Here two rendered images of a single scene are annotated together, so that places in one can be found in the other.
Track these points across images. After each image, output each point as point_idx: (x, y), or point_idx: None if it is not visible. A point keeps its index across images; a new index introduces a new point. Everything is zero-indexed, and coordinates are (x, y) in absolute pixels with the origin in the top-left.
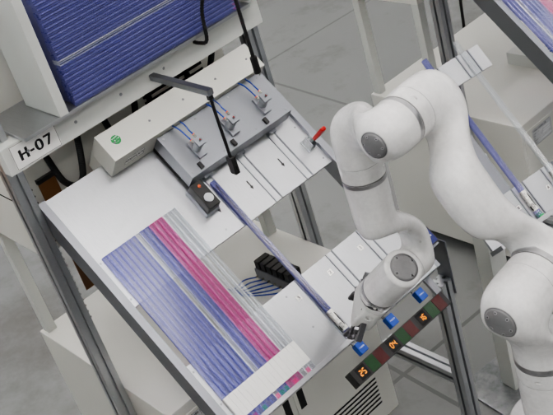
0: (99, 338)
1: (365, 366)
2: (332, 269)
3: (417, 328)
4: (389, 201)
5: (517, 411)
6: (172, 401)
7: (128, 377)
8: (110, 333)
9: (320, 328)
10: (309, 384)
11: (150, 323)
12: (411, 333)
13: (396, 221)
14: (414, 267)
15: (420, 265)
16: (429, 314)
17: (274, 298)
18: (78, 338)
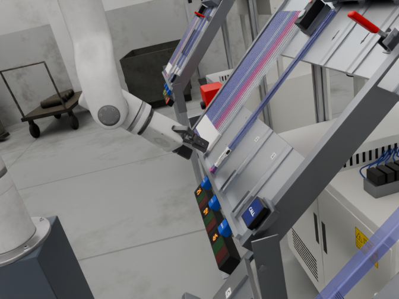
0: (316, 79)
1: (200, 193)
2: (258, 139)
3: (209, 232)
4: (63, 18)
5: (44, 225)
6: (285, 135)
7: (329, 123)
8: (392, 115)
9: (224, 149)
10: (330, 246)
11: (390, 127)
12: (207, 226)
13: (72, 43)
14: (81, 94)
15: (80, 98)
16: (215, 243)
17: (246, 110)
18: (397, 106)
